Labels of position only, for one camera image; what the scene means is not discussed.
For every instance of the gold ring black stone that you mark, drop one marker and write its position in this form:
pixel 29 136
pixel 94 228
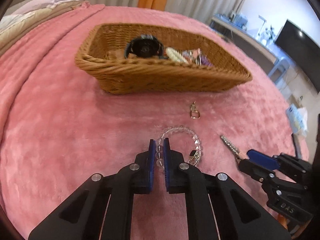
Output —
pixel 194 157

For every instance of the cream hair claw clip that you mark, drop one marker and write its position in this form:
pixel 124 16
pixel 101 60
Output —
pixel 174 55

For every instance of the pink pillow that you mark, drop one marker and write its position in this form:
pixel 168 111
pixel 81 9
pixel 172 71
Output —
pixel 31 5

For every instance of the brown wicker basket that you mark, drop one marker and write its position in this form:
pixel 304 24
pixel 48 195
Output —
pixel 101 55

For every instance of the grey white desk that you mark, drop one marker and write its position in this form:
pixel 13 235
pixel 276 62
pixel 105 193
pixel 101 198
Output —
pixel 271 59

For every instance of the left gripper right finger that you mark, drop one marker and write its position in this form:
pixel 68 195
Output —
pixel 217 207

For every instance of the white paper bag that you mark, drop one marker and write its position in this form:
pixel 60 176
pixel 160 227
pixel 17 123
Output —
pixel 298 119

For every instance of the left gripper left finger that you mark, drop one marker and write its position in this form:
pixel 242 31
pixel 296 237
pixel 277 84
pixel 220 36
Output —
pixel 101 207

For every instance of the beige patterned quilt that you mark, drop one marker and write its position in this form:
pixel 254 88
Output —
pixel 13 27

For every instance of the black round watch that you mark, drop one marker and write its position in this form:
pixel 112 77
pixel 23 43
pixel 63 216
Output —
pixel 145 46

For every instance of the pink star hair clip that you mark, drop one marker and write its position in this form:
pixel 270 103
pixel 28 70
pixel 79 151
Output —
pixel 238 155

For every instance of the black television screen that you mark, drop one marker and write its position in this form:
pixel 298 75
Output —
pixel 301 49

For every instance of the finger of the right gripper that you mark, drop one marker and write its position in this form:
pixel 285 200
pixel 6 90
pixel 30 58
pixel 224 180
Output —
pixel 255 171
pixel 263 160

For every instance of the rose gold rectangular earring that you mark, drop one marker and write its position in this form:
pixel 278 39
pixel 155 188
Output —
pixel 194 112

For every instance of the pink plush blanket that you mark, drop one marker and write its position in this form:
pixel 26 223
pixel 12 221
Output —
pixel 58 127

